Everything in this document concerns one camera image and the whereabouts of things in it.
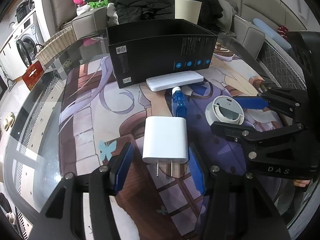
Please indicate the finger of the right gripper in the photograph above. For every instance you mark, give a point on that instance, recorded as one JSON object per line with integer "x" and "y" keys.
{"x": 286, "y": 101}
{"x": 242, "y": 132}

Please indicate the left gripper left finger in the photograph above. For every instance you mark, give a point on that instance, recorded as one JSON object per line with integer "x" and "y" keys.
{"x": 62, "y": 215}

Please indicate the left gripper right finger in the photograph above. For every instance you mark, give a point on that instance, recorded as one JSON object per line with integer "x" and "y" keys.
{"x": 238, "y": 207}

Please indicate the blue small bottle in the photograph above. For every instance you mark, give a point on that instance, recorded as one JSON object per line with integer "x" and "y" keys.
{"x": 179, "y": 103}

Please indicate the white wall charger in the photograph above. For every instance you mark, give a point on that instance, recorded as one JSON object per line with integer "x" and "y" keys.
{"x": 166, "y": 143}

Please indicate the white power bank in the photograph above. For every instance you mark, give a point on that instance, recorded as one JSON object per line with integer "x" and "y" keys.
{"x": 178, "y": 79}

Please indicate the person's right hand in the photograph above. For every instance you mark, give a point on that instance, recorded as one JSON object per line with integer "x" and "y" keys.
{"x": 301, "y": 183}

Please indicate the light blue pillow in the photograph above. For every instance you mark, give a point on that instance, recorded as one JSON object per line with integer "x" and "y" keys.
{"x": 272, "y": 34}

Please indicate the grey sofa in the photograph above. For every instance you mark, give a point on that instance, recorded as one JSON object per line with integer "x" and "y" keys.
{"x": 245, "y": 32}

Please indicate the anime printed desk mat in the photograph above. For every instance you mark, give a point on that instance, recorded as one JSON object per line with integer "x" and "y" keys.
{"x": 158, "y": 200}

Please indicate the pair of slippers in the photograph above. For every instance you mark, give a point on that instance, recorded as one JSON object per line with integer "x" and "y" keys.
{"x": 9, "y": 121}

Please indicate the black cardboard box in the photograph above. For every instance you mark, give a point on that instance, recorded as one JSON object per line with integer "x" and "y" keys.
{"x": 143, "y": 49}

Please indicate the cream tumbler cup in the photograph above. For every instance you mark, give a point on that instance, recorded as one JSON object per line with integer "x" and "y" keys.
{"x": 188, "y": 10}

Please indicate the red gift box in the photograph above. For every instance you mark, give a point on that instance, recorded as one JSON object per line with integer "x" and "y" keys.
{"x": 32, "y": 75}

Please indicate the black jacket pile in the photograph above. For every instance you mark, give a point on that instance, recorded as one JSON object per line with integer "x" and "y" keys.
{"x": 140, "y": 10}

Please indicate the wicker basket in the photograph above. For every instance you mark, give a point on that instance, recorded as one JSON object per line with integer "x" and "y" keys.
{"x": 55, "y": 46}

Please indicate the white washing machine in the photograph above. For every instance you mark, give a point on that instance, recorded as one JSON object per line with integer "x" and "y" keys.
{"x": 20, "y": 50}

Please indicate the grey cushion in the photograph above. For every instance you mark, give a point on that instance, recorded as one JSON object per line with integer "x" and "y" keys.
{"x": 63, "y": 12}

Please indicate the black microwave oven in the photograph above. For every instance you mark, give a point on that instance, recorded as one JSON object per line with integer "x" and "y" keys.
{"x": 23, "y": 10}

